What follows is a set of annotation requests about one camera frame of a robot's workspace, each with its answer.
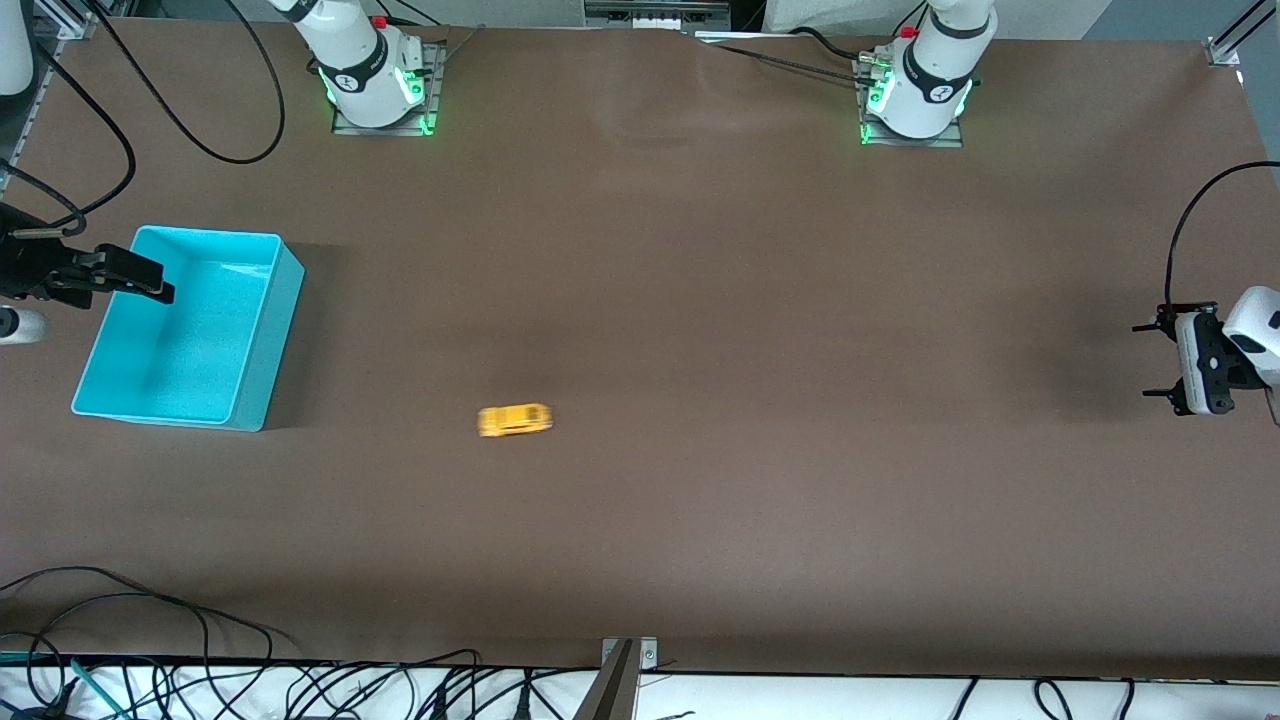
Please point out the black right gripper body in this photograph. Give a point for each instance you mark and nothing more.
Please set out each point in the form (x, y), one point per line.
(27, 268)

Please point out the yellow toy beetle car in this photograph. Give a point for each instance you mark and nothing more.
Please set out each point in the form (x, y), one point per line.
(515, 420)

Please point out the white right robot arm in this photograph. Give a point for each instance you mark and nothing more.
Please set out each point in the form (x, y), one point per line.
(360, 80)

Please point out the turquoise plastic bin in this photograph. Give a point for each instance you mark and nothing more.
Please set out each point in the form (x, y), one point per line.
(200, 350)

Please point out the teal strip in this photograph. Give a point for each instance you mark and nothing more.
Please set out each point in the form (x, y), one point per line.
(15, 657)

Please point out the silver connector plug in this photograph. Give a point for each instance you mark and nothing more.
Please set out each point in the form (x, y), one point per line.
(873, 67)

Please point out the white panel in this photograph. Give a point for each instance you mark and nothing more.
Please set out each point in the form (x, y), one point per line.
(840, 15)

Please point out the black power plug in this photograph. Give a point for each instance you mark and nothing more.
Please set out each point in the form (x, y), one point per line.
(523, 700)
(440, 705)

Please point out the grey power strip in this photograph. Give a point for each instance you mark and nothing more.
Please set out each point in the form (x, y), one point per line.
(655, 12)

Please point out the aluminium frame rail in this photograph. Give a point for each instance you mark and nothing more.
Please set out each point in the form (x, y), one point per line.
(65, 28)

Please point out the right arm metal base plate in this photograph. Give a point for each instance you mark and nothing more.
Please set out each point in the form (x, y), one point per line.
(380, 130)

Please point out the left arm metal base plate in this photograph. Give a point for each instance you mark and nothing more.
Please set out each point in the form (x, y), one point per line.
(910, 142)

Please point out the metal table edge bracket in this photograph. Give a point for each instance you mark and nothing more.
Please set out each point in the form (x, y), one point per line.
(648, 655)

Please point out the grey camera stand pole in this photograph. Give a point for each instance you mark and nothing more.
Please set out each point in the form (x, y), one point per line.
(612, 695)

